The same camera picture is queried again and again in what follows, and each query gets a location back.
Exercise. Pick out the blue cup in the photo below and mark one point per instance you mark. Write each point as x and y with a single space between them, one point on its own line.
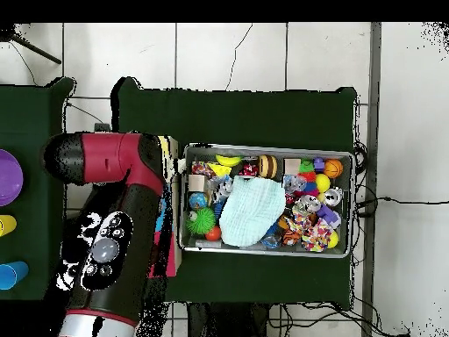
12 275

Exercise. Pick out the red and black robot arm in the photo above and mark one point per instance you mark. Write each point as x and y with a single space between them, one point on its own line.
112 158

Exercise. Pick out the red ball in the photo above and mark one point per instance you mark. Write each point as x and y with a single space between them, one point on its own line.
213 233

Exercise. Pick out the yellow cup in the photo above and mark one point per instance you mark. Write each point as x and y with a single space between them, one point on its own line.
7 225

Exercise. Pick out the plain wooden block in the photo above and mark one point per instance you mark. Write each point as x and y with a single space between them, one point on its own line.
197 182

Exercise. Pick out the green spiky ball with eyes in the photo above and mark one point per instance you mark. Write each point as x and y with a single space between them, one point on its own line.
202 221

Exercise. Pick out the wooden box with three holes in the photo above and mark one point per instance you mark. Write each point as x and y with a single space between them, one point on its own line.
171 256

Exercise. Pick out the purple plate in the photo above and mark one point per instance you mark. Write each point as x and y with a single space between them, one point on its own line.
8 177

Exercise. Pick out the mint green muslin cloth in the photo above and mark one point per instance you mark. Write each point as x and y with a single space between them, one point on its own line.
249 210

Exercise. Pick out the clear mesh bin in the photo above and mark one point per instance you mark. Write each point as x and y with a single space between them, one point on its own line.
266 148

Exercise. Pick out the blue globe ball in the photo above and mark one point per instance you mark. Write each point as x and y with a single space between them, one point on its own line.
198 201

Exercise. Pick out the dark green side table cloth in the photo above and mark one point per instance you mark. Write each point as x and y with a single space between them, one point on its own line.
28 112

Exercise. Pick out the dark green tablecloth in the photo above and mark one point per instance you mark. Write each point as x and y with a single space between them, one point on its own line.
245 112

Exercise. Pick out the black tripod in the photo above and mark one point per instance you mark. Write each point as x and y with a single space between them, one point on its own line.
8 32

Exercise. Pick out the yellow cheese wedge toy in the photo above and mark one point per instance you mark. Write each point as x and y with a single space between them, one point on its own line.
219 170

